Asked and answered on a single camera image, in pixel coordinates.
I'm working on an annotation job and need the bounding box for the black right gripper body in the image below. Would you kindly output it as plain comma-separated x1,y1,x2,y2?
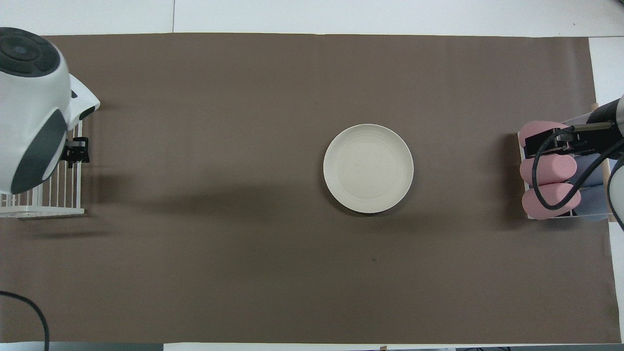
561,100,623,156

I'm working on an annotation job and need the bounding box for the cream round plate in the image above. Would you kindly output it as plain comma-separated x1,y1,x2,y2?
323,124,414,214

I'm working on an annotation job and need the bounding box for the cup rack with wooden bar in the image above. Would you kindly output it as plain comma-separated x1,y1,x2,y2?
517,102,618,223

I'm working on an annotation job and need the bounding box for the brown table mat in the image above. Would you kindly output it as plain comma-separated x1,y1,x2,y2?
0,33,623,344

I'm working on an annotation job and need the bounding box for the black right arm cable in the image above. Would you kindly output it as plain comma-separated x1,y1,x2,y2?
531,128,624,211

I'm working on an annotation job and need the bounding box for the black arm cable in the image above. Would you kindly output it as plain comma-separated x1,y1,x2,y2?
0,291,51,351
531,128,624,211

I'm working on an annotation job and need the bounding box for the white wire dish rack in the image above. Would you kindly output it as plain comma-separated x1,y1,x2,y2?
0,119,85,218

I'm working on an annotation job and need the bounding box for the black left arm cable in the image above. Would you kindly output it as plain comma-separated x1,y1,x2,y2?
0,291,51,351

